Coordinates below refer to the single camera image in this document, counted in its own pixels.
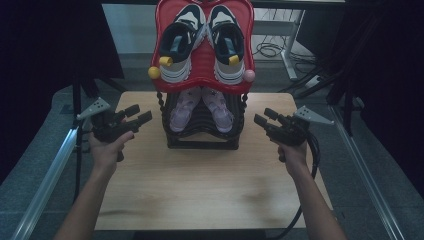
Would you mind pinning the red and black shoe rack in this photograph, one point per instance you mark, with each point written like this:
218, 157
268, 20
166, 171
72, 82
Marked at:
203, 71

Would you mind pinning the navy and white sneaker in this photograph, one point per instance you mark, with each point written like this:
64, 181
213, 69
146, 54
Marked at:
230, 43
178, 43

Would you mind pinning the white metal table frame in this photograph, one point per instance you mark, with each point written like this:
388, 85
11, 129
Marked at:
273, 28

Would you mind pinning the purple star sandal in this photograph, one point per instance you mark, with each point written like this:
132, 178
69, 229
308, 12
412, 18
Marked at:
220, 111
183, 110

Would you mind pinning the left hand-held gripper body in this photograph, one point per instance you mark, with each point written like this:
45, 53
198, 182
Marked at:
108, 128

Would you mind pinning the black curtain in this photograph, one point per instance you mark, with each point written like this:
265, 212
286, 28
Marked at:
40, 66
393, 83

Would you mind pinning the black stand legs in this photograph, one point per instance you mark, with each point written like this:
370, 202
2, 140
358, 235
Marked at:
77, 96
348, 110

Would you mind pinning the aluminium floor rail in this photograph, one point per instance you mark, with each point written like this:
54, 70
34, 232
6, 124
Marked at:
50, 180
366, 180

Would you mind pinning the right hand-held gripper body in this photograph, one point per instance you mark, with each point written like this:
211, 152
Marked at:
291, 131

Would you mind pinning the white power strip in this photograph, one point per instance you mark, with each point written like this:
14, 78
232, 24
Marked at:
314, 80

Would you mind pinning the person's left hand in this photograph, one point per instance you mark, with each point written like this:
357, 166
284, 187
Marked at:
105, 155

